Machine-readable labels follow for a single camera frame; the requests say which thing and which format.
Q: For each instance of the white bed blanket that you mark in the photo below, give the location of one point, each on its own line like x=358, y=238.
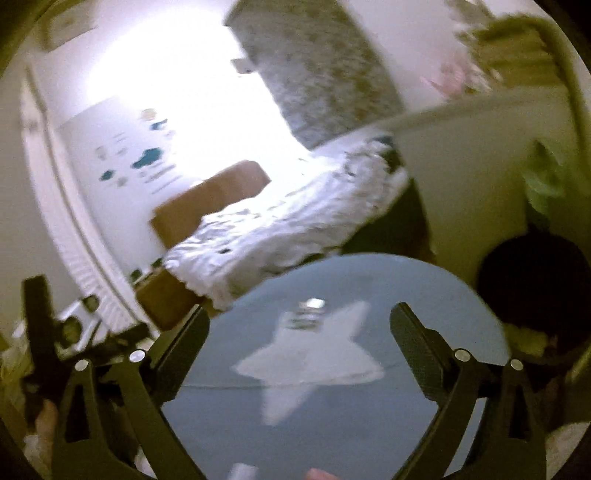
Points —
x=286, y=221

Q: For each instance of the white poster blue shapes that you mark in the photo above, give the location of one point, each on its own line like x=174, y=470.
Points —
x=115, y=161

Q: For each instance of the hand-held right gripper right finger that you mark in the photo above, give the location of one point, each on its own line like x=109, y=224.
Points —
x=420, y=355

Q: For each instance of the small glass jar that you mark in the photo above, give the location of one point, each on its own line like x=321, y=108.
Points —
x=310, y=314

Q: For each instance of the black trash bin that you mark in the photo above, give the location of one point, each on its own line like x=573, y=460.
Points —
x=531, y=277

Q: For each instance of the person's left hand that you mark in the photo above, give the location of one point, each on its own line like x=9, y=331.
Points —
x=47, y=422

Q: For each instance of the grey patterned curtain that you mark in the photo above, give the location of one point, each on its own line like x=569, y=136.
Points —
x=323, y=69

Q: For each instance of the pale crumpled cloth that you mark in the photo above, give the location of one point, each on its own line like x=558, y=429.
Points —
x=445, y=81

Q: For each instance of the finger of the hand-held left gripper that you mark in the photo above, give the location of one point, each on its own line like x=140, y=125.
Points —
x=122, y=339

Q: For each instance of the wooden bed frame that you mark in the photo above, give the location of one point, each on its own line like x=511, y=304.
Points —
x=207, y=198

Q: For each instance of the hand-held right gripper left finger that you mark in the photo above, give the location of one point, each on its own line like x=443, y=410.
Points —
x=178, y=360

